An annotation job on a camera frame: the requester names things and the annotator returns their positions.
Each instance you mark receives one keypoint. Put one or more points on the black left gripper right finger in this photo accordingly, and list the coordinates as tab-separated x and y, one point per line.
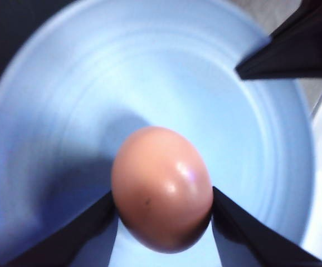
242	240

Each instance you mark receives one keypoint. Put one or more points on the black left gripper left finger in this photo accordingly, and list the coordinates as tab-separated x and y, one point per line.
85	240

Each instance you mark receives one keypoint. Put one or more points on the brown egg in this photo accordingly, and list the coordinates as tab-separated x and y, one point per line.
162	189

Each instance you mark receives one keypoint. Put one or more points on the light blue plate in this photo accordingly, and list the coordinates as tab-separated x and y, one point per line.
77	88

